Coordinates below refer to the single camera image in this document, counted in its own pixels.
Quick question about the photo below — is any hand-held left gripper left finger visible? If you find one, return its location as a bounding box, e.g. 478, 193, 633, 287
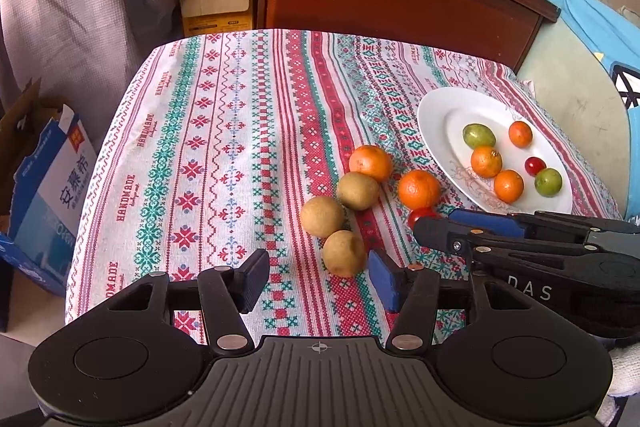
102, 249, 271, 355

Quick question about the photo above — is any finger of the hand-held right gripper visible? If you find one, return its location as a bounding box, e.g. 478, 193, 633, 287
414, 217, 601, 260
447, 208, 621, 244

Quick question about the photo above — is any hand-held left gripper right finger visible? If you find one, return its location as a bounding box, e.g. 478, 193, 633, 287
367, 248, 533, 354

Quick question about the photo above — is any brown kiwi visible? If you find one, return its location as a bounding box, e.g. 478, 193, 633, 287
322, 230, 367, 279
336, 172, 381, 212
300, 196, 346, 239

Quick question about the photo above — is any green plum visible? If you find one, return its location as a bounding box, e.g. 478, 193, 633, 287
534, 168, 563, 198
462, 123, 497, 150

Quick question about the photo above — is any small orange mandarin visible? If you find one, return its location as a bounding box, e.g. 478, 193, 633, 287
508, 120, 533, 149

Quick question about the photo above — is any white plate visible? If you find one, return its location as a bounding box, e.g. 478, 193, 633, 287
416, 87, 573, 215

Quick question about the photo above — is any person's right hand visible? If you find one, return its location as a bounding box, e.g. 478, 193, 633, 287
611, 342, 640, 398

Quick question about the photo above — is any patterned red green tablecloth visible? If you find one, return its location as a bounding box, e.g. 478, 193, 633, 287
65, 28, 623, 348

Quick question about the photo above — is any blue white carton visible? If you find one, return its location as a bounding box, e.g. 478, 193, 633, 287
0, 104, 98, 298

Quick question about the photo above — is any grey checked curtain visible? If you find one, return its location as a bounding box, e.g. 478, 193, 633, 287
0, 0, 181, 128

